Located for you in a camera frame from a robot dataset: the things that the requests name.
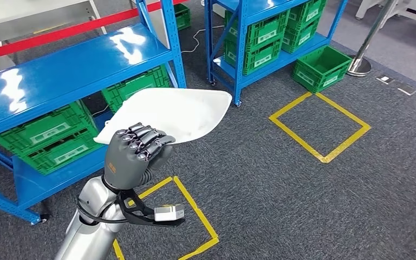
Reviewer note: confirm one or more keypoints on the chrome stanchion post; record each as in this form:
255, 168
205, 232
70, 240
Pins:
359, 66

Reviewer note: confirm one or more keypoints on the metal floor socket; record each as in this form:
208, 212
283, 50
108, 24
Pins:
407, 90
385, 79

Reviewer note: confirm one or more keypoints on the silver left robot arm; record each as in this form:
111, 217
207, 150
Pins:
89, 233

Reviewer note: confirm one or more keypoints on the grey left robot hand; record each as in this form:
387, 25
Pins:
129, 161

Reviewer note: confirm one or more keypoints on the white furniture frame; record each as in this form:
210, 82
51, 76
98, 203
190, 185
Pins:
366, 5

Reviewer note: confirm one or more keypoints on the red barrier belt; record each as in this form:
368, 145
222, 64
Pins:
50, 36

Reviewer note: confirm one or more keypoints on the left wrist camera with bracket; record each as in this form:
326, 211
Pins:
168, 212

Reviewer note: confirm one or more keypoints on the white curved plastic part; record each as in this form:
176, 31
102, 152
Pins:
179, 111

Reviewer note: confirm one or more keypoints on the blue metal shelf rack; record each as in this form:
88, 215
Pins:
241, 54
68, 68

